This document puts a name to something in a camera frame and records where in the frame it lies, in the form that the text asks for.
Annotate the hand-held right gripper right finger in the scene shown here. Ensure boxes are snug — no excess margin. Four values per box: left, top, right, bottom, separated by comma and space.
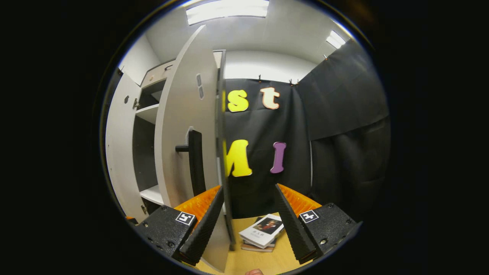
274, 183, 363, 265

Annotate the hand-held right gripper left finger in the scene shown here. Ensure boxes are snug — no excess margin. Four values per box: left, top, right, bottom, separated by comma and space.
133, 185, 225, 266

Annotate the white cabinet door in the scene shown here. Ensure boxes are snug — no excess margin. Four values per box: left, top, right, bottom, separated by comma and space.
154, 25, 236, 273
105, 73, 149, 223

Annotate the white cabinet shelf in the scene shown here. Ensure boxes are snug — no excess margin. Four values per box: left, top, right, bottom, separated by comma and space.
139, 185, 165, 206
134, 104, 159, 125

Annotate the white and grey cabinet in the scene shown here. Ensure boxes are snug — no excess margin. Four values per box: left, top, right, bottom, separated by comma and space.
132, 50, 227, 215

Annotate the white cabinet drawer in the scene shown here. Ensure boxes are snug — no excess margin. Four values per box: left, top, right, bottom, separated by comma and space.
140, 50, 224, 89

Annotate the brown book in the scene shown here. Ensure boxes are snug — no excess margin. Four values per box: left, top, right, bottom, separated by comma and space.
240, 243, 275, 253

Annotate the black backdrop cloth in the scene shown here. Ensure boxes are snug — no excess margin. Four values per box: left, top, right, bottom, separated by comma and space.
223, 38, 392, 223

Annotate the small ceiling light panel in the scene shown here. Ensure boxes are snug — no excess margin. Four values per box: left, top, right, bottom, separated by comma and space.
325, 30, 347, 49

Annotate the large ceiling light panel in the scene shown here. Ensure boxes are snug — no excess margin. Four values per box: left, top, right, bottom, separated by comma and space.
186, 0, 270, 26

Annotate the black door handle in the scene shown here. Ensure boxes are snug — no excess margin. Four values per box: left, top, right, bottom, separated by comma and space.
175, 129, 207, 197

